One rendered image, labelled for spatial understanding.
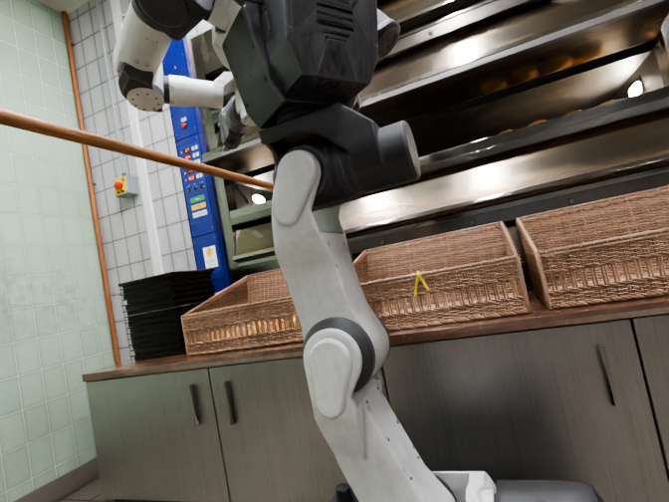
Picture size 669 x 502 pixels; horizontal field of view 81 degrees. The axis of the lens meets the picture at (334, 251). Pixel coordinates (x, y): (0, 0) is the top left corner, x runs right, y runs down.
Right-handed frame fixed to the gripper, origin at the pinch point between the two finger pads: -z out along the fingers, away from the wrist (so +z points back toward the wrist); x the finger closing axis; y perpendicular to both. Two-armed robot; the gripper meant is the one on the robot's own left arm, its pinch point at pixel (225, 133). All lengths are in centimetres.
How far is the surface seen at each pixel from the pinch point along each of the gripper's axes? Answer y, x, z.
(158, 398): -26, 82, -42
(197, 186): 11, -6, -79
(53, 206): -50, -13, -129
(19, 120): -50, 9, 24
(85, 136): -39.2, 9.3, 16.4
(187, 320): -13, 56, -37
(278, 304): 10, 56, -5
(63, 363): -55, 67, -125
